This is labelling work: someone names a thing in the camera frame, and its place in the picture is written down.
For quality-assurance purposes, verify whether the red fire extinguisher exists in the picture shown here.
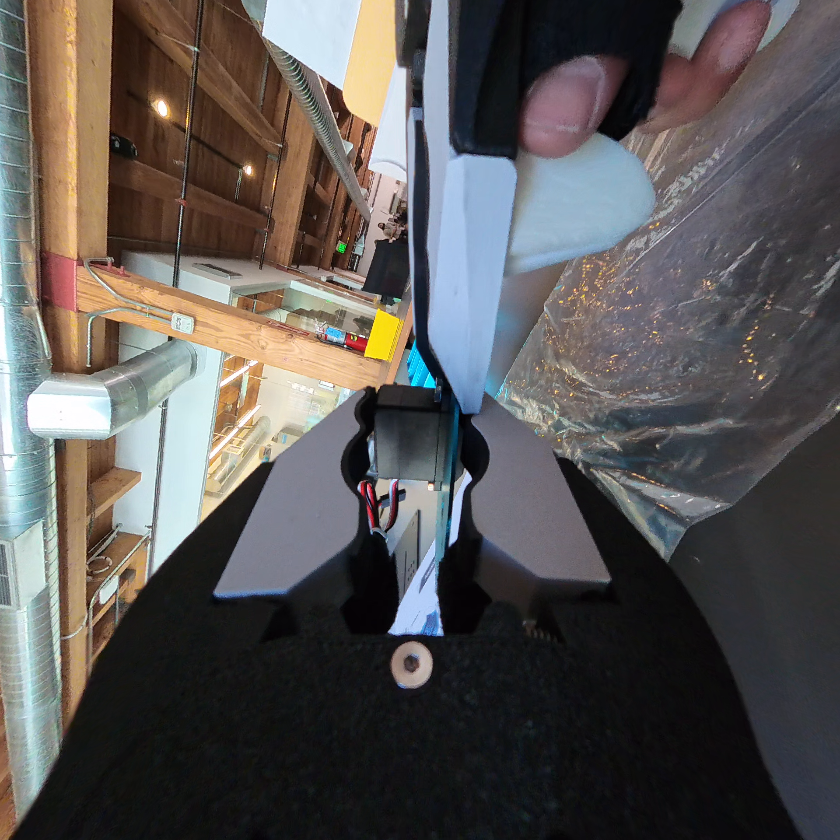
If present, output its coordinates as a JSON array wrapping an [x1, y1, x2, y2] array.
[[316, 325, 366, 354]]

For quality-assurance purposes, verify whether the dark grey desk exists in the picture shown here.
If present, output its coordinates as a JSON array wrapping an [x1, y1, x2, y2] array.
[[479, 249, 840, 840]]

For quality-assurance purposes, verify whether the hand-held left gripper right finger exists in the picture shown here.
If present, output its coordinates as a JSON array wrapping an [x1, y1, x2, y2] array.
[[458, 394, 614, 606]]

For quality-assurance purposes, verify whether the large silver air duct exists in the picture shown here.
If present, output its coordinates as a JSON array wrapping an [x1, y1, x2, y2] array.
[[0, 0, 202, 823]]

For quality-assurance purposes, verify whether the black servo motor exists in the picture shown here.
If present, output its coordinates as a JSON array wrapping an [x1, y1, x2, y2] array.
[[373, 384, 455, 494]]

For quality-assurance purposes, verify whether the person's right hand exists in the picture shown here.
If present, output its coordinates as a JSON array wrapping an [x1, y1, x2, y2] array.
[[521, 0, 773, 158]]

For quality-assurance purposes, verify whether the blue round metal plate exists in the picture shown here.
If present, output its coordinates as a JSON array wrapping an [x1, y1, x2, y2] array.
[[433, 386, 465, 567]]

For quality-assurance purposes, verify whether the red white black servo cable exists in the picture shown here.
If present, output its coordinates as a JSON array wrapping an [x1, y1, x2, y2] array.
[[357, 479, 406, 537]]

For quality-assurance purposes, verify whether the yellow flat board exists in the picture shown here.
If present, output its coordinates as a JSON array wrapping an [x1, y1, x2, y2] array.
[[363, 308, 406, 363]]

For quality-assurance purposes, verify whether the yellow white curved panel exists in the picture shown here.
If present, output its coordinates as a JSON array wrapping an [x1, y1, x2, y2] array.
[[261, 0, 403, 127]]

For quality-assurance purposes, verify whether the blue metal U bracket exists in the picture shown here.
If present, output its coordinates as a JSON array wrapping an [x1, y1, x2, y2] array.
[[407, 341, 438, 389]]

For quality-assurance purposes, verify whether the clear plastic bag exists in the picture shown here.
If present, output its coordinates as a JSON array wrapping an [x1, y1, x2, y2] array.
[[495, 0, 840, 560]]

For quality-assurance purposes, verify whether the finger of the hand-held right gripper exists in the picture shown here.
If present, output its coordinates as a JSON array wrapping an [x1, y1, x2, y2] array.
[[406, 108, 462, 412], [419, 0, 519, 417]]

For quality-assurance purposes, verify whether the silver spiral air duct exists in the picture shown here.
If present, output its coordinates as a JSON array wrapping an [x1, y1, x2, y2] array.
[[241, 0, 376, 222]]

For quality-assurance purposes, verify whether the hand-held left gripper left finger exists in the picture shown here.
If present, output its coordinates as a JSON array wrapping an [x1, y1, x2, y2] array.
[[212, 390, 379, 601]]

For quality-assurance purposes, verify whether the black standing board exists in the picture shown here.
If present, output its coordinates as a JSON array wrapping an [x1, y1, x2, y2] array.
[[362, 238, 412, 307]]

